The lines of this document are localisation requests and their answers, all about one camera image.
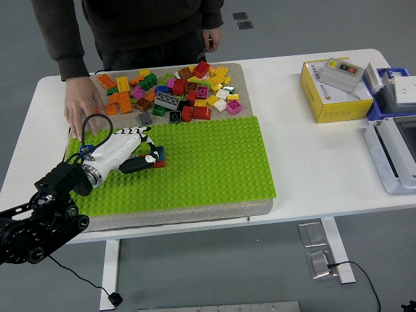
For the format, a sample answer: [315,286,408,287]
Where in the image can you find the orange long brick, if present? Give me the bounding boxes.
[117,91,134,114]
[94,103,118,116]

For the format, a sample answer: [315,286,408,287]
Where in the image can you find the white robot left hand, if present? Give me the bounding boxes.
[81,125,160,178]

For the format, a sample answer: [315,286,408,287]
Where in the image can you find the black floor cable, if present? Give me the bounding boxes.
[326,261,382,312]

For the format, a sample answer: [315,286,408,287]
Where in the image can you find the white electrical enclosure box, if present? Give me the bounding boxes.
[363,115,416,195]

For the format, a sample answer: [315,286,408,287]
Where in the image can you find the dark green long brick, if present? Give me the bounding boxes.
[137,73,159,92]

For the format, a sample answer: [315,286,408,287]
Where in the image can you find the white wall socket panel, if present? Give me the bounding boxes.
[392,75,416,105]

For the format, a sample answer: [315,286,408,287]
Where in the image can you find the dark grey long brick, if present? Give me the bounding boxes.
[154,91,181,112]

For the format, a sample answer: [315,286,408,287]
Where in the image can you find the lime green studded baseplate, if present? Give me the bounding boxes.
[66,116,278,217]

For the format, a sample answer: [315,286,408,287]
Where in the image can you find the red long brick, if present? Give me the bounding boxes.
[142,158,167,170]

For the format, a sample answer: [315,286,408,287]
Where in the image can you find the yellow long brick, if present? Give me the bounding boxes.
[116,75,131,93]

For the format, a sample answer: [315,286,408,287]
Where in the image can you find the small white plastic box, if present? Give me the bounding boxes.
[361,62,385,96]

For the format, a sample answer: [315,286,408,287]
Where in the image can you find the blue plastic bin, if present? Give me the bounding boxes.
[367,66,416,124]

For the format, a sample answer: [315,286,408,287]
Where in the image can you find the black cord with plug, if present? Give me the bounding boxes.
[48,69,124,307]

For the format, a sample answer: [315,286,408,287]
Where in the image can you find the long metal floor strip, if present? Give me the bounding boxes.
[137,300,302,312]

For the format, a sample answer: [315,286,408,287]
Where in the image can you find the silver floor plate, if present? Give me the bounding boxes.
[305,249,337,280]
[298,221,328,249]

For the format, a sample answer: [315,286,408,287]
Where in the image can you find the yellow cardboard box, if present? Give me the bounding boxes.
[299,60,374,124]

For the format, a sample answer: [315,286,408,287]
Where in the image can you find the grey-brown foam mat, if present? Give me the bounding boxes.
[64,62,274,233]

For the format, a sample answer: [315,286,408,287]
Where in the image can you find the person's left hand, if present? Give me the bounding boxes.
[201,27,224,53]

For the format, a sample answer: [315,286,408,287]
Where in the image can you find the grey push-button switch box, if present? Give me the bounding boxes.
[320,57,365,94]

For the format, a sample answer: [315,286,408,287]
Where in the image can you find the person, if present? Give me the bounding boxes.
[31,0,225,141]

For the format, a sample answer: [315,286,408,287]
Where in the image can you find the person's right hand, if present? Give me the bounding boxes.
[64,77,107,141]

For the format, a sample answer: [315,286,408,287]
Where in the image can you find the white table leg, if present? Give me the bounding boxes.
[319,216,357,285]
[99,239,121,311]

